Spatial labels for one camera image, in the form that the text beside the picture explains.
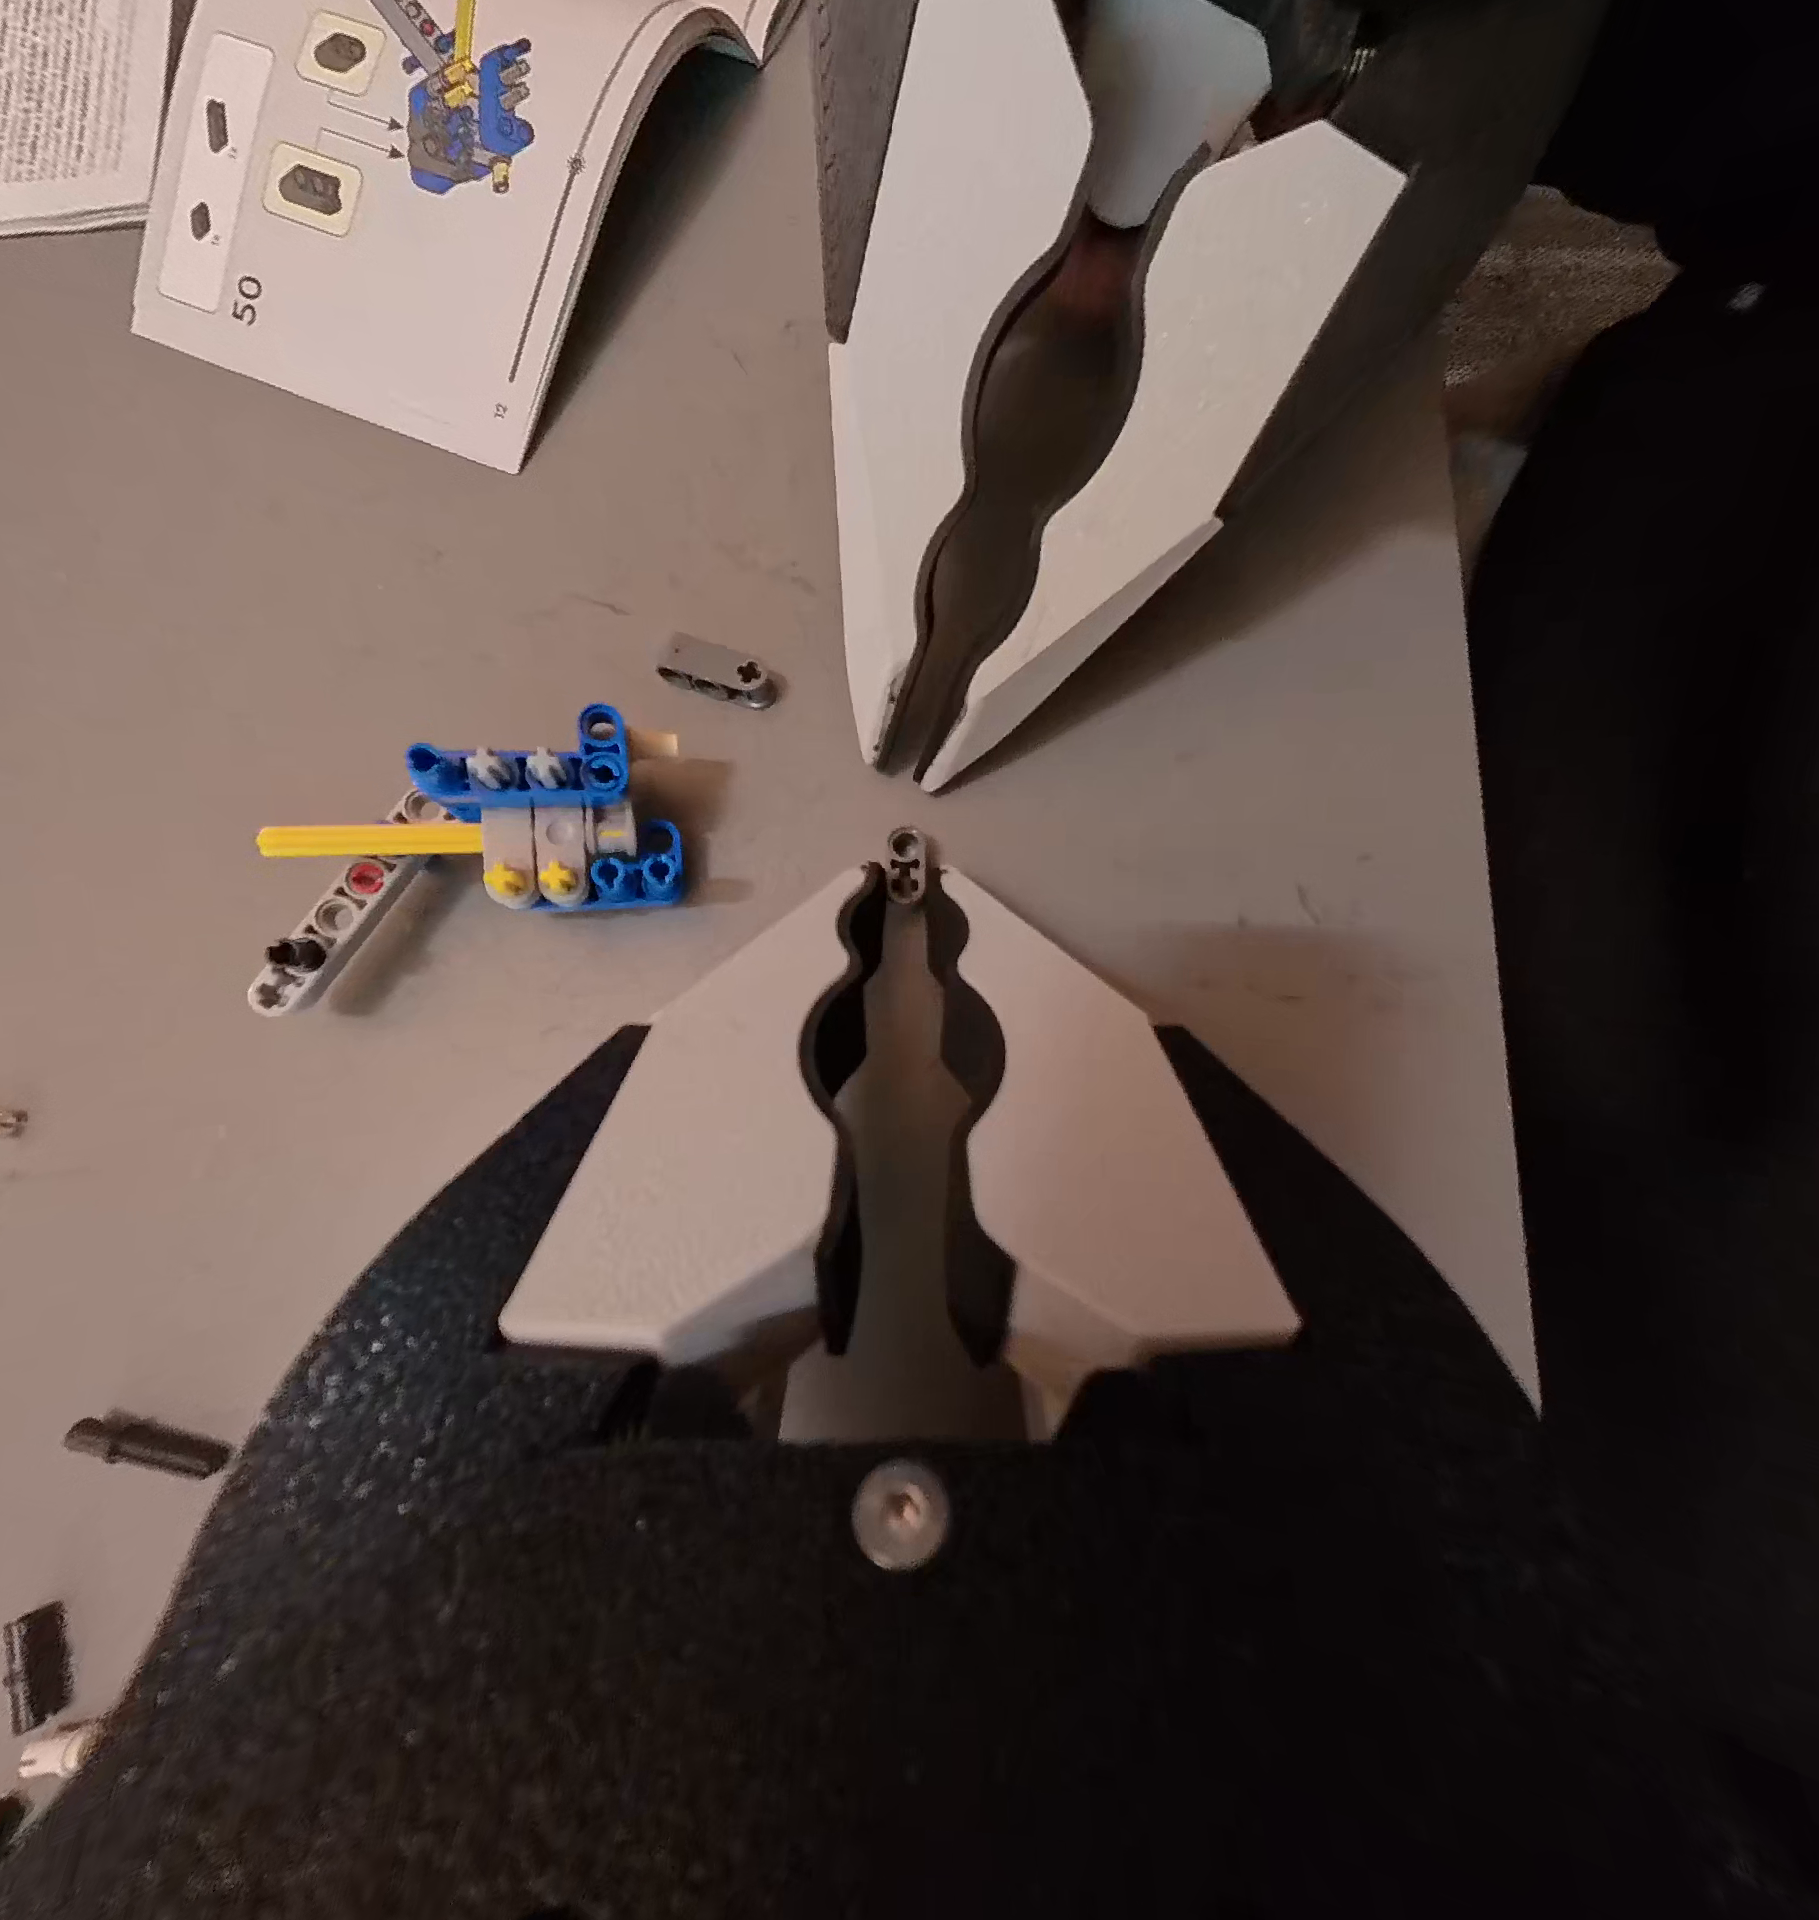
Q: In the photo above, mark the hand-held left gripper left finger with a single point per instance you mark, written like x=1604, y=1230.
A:
x=685, y=1155

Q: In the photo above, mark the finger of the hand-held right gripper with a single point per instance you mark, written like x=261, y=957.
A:
x=1241, y=345
x=955, y=225

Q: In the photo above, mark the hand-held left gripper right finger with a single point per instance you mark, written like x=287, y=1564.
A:
x=1135, y=1171

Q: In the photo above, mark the blue lego assembly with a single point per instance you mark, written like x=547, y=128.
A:
x=565, y=855

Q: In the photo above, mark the dark grey lego connector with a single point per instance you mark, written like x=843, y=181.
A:
x=911, y=871

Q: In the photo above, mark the grey short lego beam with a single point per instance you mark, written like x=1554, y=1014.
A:
x=715, y=664

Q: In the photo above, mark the long black lego pin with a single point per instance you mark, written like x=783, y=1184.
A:
x=145, y=1447

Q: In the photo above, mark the short black lego connector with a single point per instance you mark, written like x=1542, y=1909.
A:
x=39, y=1665

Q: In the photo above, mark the cream lego pin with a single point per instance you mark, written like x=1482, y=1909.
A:
x=57, y=1752

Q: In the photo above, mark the open instruction booklet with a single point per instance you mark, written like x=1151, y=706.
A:
x=399, y=300

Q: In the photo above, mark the white text leaflet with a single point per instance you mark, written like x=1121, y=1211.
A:
x=39, y=105

